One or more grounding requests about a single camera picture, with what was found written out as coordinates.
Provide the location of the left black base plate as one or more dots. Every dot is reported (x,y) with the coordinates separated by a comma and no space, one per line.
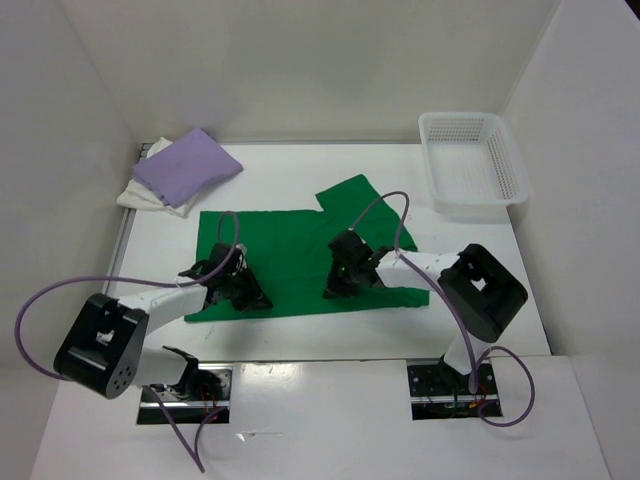
(211,394)

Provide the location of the purple t shirt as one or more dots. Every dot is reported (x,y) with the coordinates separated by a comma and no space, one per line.
(186,167)

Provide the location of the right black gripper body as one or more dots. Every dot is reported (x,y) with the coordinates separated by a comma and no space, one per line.
(352,266)

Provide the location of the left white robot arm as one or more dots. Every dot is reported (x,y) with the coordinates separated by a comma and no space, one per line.
(105,349)

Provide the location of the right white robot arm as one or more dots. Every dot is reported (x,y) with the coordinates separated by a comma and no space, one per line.
(482,295)

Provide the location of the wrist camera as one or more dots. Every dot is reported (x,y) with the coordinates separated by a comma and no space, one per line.
(224,260)
(349,249)

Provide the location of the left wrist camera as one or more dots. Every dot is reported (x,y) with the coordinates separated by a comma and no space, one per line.
(224,260)

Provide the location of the green t shirt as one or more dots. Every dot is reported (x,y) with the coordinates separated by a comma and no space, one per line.
(289,254)

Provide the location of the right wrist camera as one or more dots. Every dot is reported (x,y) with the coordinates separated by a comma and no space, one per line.
(349,249)

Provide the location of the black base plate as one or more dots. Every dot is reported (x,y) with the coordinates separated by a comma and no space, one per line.
(431,398)
(211,394)

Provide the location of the white t shirt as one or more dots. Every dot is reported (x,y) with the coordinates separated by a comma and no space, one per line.
(136,196)

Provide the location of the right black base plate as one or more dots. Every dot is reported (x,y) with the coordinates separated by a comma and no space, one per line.
(431,398)

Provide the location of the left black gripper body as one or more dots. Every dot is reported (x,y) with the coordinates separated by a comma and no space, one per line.
(229,280)

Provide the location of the white plastic laundry basket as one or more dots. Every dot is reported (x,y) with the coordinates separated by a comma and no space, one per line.
(472,162)

